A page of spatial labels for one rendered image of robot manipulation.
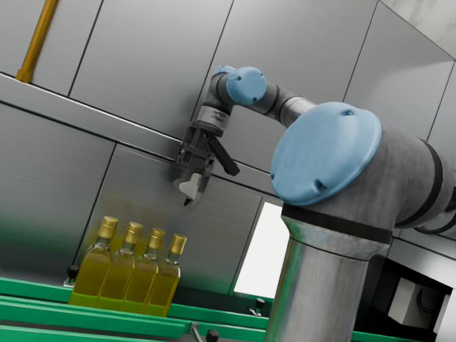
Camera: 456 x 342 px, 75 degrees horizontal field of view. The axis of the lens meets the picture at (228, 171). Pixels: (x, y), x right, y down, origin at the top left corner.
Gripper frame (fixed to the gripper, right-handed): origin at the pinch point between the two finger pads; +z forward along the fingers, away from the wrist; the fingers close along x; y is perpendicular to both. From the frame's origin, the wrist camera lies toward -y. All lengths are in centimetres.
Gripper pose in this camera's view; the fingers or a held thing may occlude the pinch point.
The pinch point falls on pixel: (191, 204)
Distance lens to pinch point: 77.5
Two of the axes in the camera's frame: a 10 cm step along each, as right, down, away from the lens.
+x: 3.5, 1.2, -9.3
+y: -8.7, -3.1, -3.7
